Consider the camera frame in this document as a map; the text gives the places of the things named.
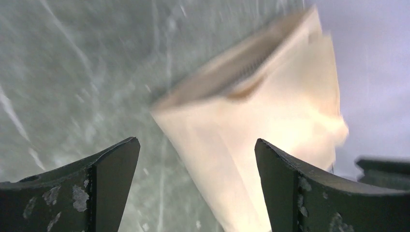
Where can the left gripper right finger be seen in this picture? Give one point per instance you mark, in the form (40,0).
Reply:
(303,198)

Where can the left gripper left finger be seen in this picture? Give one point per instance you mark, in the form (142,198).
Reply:
(88,195)

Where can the beige cloth wrap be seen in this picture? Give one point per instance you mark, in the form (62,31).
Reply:
(280,84)

